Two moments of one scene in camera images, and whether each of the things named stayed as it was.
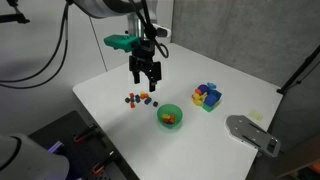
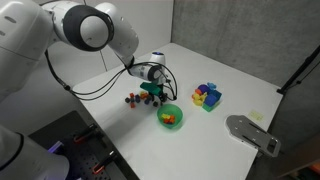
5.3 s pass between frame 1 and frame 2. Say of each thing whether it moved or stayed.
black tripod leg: stayed
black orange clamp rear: stayed
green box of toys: stayed
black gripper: moved
